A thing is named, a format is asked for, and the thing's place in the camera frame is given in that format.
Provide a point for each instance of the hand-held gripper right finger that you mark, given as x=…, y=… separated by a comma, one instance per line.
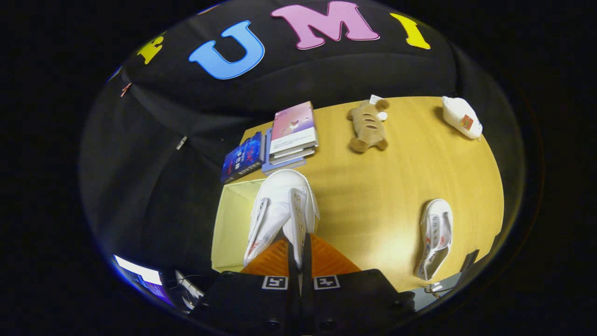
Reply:
x=307, y=298

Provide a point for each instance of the silver clip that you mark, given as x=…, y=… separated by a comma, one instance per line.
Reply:
x=182, y=143

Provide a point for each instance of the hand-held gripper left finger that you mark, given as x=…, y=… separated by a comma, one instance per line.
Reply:
x=294, y=298

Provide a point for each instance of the green fabric storage box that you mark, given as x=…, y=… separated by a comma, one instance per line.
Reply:
x=231, y=224

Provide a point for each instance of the blue cover book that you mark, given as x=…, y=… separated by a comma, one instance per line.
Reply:
x=242, y=156

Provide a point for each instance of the pink cover book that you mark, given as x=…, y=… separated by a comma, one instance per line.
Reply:
x=294, y=123

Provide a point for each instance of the copper clip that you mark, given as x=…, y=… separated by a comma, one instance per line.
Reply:
x=126, y=89

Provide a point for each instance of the lit computer screen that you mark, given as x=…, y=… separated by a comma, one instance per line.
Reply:
x=140, y=275

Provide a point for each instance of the white plush toy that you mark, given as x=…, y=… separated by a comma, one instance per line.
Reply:
x=459, y=114

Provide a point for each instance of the white canvas shoe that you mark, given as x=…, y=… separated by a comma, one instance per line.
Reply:
x=280, y=196
x=436, y=233

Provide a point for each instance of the white edged book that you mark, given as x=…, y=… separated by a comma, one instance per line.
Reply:
x=294, y=153

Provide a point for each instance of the brown plush toy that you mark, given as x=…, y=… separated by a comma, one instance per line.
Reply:
x=366, y=126

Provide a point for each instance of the pale blue book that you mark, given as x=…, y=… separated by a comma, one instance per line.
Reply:
x=280, y=165

